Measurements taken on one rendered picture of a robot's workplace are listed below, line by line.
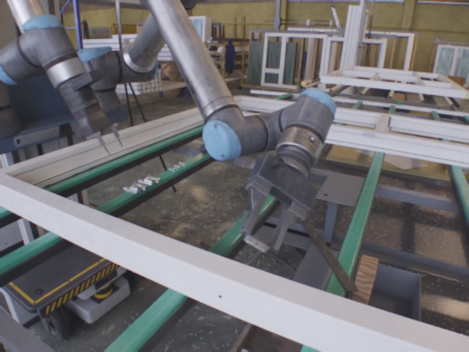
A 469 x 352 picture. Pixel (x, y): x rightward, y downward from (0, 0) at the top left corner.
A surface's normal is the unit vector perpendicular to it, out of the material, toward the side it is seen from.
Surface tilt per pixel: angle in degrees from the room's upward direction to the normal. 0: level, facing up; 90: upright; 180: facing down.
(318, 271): 0
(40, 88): 90
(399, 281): 90
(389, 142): 90
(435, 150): 90
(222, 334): 0
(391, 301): 0
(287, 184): 55
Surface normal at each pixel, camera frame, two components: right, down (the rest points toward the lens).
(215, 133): -0.75, 0.29
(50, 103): 0.86, 0.22
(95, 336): 0.02, -0.92
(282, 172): 0.38, -0.24
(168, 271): -0.48, 0.33
